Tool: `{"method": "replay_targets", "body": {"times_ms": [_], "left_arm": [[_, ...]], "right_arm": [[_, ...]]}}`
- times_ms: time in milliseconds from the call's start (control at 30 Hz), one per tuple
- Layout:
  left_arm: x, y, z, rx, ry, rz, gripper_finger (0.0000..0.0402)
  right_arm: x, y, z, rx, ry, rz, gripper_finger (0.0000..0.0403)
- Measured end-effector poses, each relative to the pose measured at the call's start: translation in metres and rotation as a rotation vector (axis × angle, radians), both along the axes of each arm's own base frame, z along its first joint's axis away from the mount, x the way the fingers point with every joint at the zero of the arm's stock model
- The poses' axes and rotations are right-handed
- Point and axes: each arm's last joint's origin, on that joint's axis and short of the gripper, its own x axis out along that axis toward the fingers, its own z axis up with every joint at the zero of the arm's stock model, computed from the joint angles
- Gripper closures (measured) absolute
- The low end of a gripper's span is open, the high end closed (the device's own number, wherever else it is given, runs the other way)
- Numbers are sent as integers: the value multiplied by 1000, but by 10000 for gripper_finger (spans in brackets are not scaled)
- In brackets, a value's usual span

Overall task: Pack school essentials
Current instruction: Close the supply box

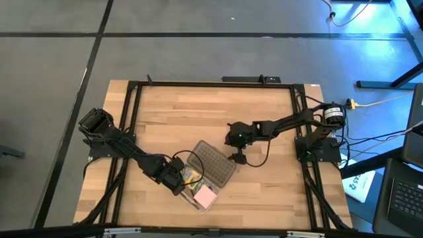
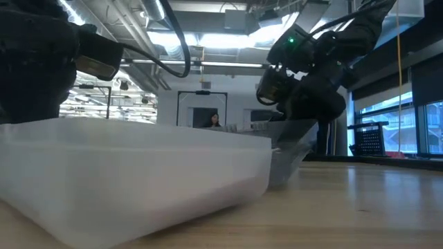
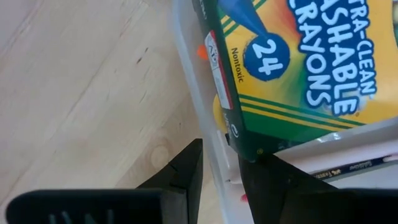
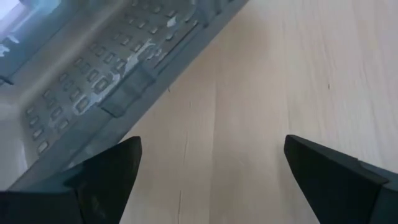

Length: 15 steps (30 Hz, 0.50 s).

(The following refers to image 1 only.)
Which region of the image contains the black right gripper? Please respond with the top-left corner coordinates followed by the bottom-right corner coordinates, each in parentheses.
top-left (224, 121), bottom-right (265, 165)

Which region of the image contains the green yellow crayon box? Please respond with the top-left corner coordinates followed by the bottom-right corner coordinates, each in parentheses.
top-left (180, 165), bottom-right (203, 186)

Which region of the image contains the pink sticky note pad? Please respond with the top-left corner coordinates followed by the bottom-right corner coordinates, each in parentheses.
top-left (193, 184), bottom-right (218, 210)

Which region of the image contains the clear pencil case grey lid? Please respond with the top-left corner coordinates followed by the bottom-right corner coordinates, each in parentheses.
top-left (178, 139), bottom-right (238, 213)

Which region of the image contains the black aluminium crossbar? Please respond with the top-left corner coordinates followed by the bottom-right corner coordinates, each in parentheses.
top-left (0, 223), bottom-right (423, 238)

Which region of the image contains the dark desk leg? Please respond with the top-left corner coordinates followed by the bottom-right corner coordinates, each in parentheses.
top-left (356, 61), bottom-right (423, 91)

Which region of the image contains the grey floor object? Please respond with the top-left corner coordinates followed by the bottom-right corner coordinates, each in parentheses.
top-left (0, 144), bottom-right (26, 159)

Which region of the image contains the dark computer monitor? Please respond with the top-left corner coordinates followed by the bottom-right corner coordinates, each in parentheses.
top-left (401, 83), bottom-right (423, 169)

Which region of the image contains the black laptop with keyboard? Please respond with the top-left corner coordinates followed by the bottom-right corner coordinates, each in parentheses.
top-left (372, 157), bottom-right (423, 237)

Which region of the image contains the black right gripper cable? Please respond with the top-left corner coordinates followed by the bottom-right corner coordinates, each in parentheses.
top-left (244, 138), bottom-right (272, 168)

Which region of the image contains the black bar with camera mount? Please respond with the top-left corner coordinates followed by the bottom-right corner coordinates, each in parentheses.
top-left (221, 75), bottom-right (282, 84)

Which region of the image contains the black aluminium table frame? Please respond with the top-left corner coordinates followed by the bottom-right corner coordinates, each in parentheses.
top-left (74, 74), bottom-right (354, 232)

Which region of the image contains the silver metal bracket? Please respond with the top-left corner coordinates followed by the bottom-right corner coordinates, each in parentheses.
top-left (286, 230), bottom-right (327, 238)
top-left (102, 227), bottom-right (142, 237)

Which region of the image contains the yellow cable with connector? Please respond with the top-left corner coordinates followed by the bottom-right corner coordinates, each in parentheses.
top-left (346, 91), bottom-right (414, 110)

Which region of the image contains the white floor cable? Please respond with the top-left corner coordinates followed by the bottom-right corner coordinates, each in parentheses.
top-left (322, 0), bottom-right (373, 27)

